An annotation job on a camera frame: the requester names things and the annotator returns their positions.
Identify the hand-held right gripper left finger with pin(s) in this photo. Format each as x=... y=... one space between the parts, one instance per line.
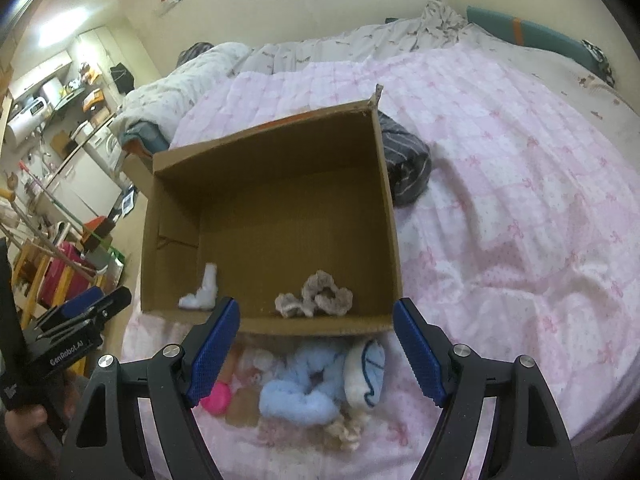
x=215 y=355

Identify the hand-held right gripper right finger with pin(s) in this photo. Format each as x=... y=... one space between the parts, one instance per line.
x=420 y=355

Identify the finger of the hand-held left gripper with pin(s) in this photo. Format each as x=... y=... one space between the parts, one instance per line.
x=117 y=300
x=80 y=302

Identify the skin-coloured soft toy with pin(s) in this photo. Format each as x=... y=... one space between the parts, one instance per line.
x=233 y=362

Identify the white sock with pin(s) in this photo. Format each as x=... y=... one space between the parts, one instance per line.
x=202 y=295

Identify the light blue fluffy scrunchie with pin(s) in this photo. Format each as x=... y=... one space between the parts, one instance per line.
x=285 y=400

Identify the brown cardboard box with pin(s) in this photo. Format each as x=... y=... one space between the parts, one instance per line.
x=280 y=200

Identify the pink soft toy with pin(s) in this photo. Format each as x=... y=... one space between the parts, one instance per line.
x=217 y=397

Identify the tan soft pad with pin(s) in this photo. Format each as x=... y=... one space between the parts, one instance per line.
x=242 y=407

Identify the person's left hand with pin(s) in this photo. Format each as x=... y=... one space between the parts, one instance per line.
x=25 y=425

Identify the red suitcase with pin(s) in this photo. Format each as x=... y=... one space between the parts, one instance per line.
x=62 y=275

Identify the green carton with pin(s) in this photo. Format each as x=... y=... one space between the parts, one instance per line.
x=114 y=265

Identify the yellow wooden rack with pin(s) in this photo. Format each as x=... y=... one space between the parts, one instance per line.
x=25 y=270

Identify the orange and black box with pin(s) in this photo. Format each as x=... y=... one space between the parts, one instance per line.
x=95 y=235

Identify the small beige crochet scrunchie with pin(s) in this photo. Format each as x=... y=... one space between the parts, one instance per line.
x=292 y=305

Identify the small white device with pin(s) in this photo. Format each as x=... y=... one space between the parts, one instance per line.
x=126 y=205

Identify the large beige crochet scrunchie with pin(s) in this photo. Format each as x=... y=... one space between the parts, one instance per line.
x=330 y=297

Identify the cream frilly scrunchie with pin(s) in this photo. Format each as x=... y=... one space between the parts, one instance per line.
x=345 y=432

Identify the white cabinet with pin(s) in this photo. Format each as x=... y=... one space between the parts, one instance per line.
x=90 y=185

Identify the teal and orange pillow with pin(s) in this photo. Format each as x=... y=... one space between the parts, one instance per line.
x=142 y=135

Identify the white water heater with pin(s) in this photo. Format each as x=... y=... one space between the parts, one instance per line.
x=22 y=127

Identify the pink bow print quilt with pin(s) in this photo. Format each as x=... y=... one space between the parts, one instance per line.
x=500 y=185

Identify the dark striped cloth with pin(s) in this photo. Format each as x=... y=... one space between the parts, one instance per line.
x=405 y=160

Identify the black hanging bag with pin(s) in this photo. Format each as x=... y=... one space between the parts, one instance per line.
x=122 y=77

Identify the grey floral duvet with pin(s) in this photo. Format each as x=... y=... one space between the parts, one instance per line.
x=200 y=75

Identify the dark striped pillow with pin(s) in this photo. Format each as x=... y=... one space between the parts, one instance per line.
x=195 y=52

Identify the black and white cloth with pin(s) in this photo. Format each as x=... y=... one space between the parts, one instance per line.
x=600 y=62

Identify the teal pillow with orange stripe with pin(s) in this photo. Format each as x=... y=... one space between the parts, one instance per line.
x=545 y=35

